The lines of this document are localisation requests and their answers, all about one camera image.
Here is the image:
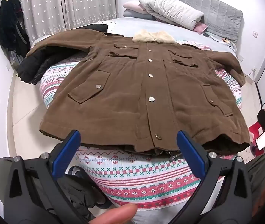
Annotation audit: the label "white folded duvet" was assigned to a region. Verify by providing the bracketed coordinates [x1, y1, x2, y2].
[139, 0, 204, 30]

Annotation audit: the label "patterned knit-print blanket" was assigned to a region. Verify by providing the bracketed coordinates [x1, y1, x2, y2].
[39, 38, 244, 211]

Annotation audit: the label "bed with grey sheet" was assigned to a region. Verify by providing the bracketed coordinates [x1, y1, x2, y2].
[31, 16, 244, 224]

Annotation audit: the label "brown corduroy coat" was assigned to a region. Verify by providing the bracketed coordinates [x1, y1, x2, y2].
[26, 29, 252, 155]

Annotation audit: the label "pink folded blanket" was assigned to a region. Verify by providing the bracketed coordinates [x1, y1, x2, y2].
[123, 0, 147, 13]

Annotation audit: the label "black puffer jacket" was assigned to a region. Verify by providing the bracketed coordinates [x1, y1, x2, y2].
[17, 23, 111, 85]

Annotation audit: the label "grey star-print curtain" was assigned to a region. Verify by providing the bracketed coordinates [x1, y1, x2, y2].
[63, 0, 118, 29]
[13, 0, 64, 40]

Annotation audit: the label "grey padded headboard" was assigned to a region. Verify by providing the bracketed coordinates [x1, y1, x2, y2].
[147, 0, 244, 49]

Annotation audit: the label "dark hanging clothes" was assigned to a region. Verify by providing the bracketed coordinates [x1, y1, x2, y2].
[0, 0, 31, 57]

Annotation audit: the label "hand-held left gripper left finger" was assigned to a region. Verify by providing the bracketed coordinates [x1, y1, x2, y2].
[4, 130, 93, 224]

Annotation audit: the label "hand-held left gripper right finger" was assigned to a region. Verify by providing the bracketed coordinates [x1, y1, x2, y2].
[176, 131, 254, 224]

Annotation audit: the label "pink pillow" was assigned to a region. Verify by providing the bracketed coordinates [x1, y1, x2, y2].
[193, 22, 208, 33]

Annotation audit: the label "grey pillow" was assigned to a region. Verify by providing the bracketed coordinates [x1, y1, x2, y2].
[123, 9, 161, 21]

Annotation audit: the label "person's olive pants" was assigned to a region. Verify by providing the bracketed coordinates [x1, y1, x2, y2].
[247, 154, 265, 206]

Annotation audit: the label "black charger with cable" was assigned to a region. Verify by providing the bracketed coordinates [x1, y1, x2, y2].
[203, 31, 231, 49]

